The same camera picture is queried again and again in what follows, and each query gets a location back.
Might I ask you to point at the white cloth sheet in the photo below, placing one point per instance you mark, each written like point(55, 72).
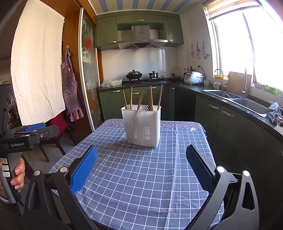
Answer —
point(36, 57)

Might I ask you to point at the green upper kitchen cabinets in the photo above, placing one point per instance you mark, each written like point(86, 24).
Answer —
point(107, 26)

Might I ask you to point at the black wok with lid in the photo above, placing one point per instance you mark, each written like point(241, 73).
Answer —
point(133, 75)

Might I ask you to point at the purple apron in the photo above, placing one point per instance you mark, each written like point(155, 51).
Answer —
point(71, 95)

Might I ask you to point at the blue checkered tablecloth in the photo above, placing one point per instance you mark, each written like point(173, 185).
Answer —
point(136, 187)

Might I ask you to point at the wooden cutting board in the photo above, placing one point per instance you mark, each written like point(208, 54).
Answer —
point(236, 83)

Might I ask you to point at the gas stove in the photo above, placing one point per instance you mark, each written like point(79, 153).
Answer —
point(144, 81)

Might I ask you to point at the chrome sink faucet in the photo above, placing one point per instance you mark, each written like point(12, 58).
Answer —
point(244, 90)

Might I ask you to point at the black fork in holder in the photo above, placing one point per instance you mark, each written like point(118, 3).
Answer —
point(145, 107)

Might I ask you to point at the small black pot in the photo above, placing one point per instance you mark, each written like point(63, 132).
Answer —
point(153, 75)

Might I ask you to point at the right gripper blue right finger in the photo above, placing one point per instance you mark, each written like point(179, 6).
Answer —
point(202, 167)

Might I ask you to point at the wooden chopstick in holder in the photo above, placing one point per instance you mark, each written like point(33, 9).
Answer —
point(140, 101)
point(149, 99)
point(125, 101)
point(160, 96)
point(131, 98)

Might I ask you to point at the crumpled foil bag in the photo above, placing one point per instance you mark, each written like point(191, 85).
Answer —
point(274, 114)

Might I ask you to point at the white rice cooker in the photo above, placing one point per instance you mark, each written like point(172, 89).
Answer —
point(193, 77)

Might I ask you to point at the red wooden chair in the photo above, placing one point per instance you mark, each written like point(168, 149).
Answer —
point(58, 126)

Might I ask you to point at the green lower kitchen cabinets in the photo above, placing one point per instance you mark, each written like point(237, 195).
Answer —
point(239, 139)

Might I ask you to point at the glass sliding door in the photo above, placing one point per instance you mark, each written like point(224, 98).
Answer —
point(89, 69)

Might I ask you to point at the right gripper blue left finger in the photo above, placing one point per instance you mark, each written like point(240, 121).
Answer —
point(81, 168)

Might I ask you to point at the person's left hand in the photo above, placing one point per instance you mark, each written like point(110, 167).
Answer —
point(18, 180)

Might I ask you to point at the steel range hood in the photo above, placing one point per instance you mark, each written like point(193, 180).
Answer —
point(141, 36)

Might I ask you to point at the white plastic utensil holder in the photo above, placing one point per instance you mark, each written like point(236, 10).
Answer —
point(142, 127)

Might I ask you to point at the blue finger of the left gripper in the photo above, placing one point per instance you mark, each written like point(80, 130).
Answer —
point(35, 127)
point(46, 133)

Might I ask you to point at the green kitchen cabinets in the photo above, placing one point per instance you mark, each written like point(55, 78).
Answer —
point(239, 139)
point(107, 26)

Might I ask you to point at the steel kitchen sink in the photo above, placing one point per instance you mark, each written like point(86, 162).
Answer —
point(248, 104)

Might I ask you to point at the white plastic bag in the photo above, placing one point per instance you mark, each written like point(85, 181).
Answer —
point(111, 83)

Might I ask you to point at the black frying pan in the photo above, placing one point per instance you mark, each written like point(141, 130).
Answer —
point(171, 77)

